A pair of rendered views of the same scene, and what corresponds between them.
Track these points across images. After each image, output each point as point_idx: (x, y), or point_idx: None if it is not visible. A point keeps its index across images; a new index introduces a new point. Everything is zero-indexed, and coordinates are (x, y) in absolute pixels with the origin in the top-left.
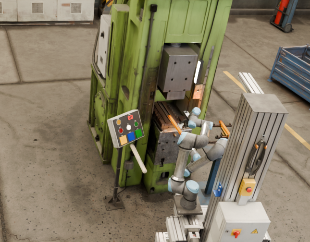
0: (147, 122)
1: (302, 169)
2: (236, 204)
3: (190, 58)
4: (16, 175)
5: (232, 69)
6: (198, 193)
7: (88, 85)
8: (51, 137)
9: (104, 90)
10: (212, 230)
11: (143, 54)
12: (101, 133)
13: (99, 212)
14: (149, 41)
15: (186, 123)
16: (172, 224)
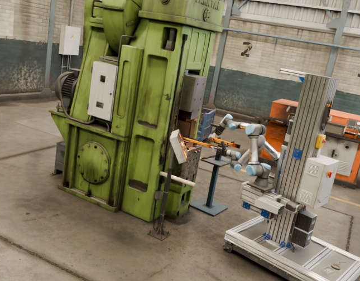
0: (170, 146)
1: (237, 177)
2: (315, 158)
3: (204, 80)
4: (50, 245)
5: None
6: (204, 208)
7: (17, 161)
8: (40, 207)
9: (110, 134)
10: (305, 184)
11: (176, 79)
12: (97, 185)
13: (158, 244)
14: (180, 67)
15: (218, 131)
16: (265, 200)
